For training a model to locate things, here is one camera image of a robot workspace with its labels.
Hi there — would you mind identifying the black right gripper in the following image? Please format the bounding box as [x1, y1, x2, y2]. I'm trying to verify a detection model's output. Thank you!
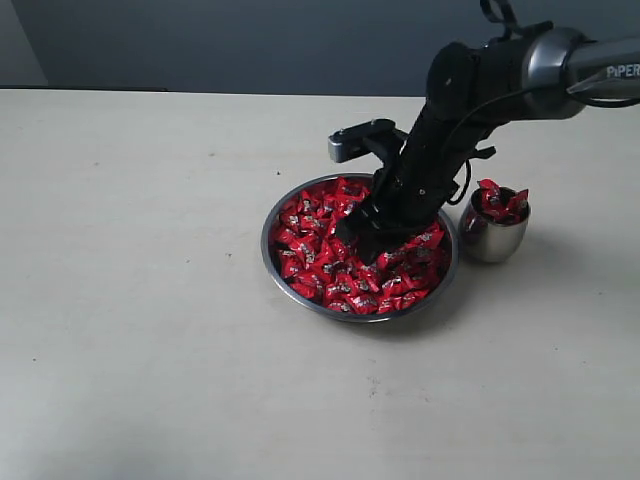
[335, 104, 493, 265]

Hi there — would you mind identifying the red candy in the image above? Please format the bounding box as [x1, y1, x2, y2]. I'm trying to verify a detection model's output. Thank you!
[289, 232, 322, 267]
[405, 223, 446, 261]
[478, 179, 529, 225]
[345, 293, 379, 315]
[335, 176, 370, 203]

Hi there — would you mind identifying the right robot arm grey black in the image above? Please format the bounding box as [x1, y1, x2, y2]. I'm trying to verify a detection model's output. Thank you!
[329, 1, 639, 264]

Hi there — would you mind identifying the round steel bowl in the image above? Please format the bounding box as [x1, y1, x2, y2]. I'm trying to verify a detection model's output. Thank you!
[260, 173, 459, 323]

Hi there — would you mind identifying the stainless steel cup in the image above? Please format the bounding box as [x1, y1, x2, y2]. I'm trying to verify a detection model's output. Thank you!
[458, 187, 531, 263]

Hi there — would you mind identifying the red wrapped candy top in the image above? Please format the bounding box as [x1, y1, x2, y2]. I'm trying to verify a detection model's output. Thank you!
[335, 176, 370, 203]

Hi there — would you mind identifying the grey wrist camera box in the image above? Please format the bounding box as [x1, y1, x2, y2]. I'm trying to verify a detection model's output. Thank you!
[328, 119, 408, 165]

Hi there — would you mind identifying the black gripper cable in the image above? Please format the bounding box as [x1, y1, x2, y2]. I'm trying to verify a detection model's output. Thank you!
[444, 87, 640, 206]

